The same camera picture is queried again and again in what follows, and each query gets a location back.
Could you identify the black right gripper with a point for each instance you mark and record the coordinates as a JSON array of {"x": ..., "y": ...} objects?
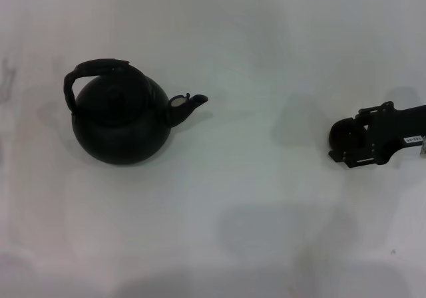
[{"x": 399, "y": 128}]

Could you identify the small dark brown teacup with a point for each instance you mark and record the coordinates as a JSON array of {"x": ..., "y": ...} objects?
[{"x": 337, "y": 133}]

